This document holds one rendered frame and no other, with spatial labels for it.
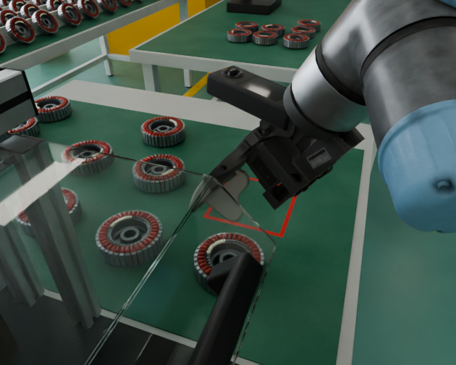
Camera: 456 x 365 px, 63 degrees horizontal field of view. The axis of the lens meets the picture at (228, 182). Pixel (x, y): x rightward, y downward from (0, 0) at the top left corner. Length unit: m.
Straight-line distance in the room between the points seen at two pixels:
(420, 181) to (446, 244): 1.78
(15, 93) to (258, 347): 0.42
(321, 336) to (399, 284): 1.16
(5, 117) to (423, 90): 0.34
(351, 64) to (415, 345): 1.35
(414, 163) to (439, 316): 1.48
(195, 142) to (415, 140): 0.79
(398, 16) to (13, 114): 0.33
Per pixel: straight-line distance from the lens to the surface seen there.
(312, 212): 0.76
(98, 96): 1.30
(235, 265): 0.23
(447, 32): 0.26
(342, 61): 0.31
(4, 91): 0.40
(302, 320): 0.59
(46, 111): 1.16
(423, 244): 1.94
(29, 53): 1.83
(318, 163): 0.38
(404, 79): 0.24
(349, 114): 0.33
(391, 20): 0.28
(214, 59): 1.57
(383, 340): 1.54
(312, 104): 0.33
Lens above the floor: 1.24
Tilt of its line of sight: 36 degrees down
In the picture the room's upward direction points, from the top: straight up
